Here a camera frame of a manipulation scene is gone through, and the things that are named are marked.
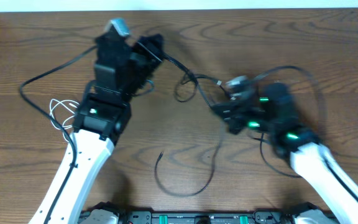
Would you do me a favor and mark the white cable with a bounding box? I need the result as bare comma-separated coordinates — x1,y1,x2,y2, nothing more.
48,98,80,142

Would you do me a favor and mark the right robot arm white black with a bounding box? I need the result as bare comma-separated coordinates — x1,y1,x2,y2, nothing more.
211,93,358,223

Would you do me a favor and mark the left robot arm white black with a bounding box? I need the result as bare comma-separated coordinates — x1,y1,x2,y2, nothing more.
30,34,164,223

